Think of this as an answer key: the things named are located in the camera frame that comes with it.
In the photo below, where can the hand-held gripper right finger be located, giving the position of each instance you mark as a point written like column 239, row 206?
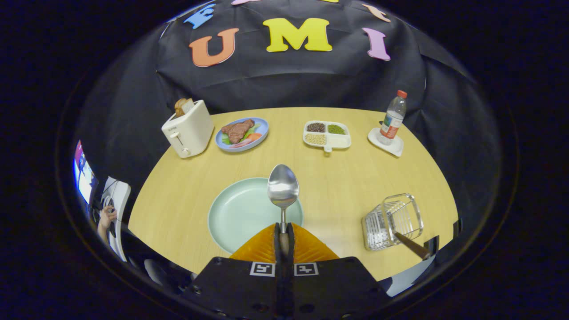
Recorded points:
column 333, row 289

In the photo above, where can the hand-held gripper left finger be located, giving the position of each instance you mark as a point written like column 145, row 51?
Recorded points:
column 240, row 289

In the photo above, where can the light green plate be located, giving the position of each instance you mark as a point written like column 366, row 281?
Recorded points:
column 240, row 213

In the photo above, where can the black table clamp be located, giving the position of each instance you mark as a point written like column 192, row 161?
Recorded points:
column 457, row 227
column 432, row 246

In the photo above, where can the white divided dish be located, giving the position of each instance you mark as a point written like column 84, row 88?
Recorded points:
column 340, row 141

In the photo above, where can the pale beans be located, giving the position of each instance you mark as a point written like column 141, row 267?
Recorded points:
column 315, row 139

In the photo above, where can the white side desk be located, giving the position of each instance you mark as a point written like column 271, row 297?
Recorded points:
column 121, row 195

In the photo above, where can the green and orange vegetables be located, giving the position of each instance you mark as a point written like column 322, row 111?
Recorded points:
column 251, row 138

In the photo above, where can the white square coaster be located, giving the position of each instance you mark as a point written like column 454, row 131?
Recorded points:
column 395, row 149

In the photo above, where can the brown steak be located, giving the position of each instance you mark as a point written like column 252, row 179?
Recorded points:
column 238, row 130

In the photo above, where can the green beans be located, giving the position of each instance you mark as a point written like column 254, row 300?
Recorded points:
column 336, row 129

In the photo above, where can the dark beans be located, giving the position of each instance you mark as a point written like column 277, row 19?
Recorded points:
column 316, row 127

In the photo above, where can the white toaster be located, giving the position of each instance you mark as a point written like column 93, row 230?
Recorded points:
column 191, row 133

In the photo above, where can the blue plate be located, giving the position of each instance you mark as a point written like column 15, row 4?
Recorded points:
column 262, row 126

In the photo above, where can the clear water bottle red cap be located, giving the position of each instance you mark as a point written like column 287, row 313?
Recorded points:
column 392, row 122

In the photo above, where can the toasted bread slice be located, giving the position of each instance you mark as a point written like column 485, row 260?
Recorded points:
column 183, row 106

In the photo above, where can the computer monitor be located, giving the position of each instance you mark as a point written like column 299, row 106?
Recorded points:
column 84, row 175

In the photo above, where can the black backdrop cloth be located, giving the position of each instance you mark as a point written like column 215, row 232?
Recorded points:
column 284, row 80

